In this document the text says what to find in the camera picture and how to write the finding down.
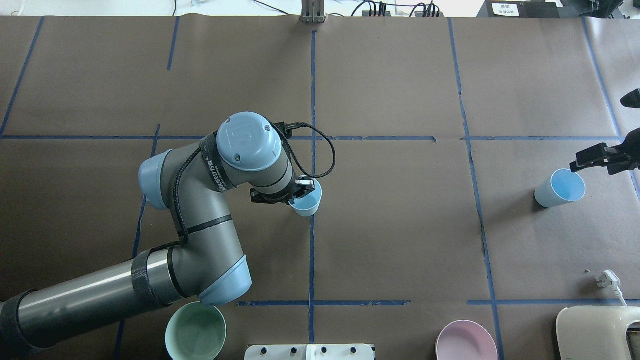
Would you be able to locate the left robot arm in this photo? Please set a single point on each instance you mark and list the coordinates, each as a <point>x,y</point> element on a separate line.
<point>206,260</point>

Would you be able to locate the aluminium frame post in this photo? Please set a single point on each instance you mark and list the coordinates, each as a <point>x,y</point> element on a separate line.
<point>313,12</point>

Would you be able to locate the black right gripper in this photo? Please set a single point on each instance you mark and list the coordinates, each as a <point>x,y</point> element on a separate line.
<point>621,151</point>

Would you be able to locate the cream toaster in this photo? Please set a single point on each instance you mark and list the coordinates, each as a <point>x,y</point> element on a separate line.
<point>590,332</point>

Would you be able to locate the blue cup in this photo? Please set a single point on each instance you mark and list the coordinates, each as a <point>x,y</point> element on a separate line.
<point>562,187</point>
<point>309,204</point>

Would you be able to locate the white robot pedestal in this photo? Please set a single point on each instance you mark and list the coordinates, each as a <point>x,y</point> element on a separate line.
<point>348,351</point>

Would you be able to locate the pink bowl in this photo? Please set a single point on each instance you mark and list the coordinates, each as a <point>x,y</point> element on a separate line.
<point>465,340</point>

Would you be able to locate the green bowl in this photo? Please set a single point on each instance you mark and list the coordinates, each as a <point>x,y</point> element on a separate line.
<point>195,332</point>

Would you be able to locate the black box on desk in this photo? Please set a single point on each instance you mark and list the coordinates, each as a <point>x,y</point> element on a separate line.
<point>518,9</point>

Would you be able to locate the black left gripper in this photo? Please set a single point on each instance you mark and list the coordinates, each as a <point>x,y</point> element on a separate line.
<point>281,198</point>

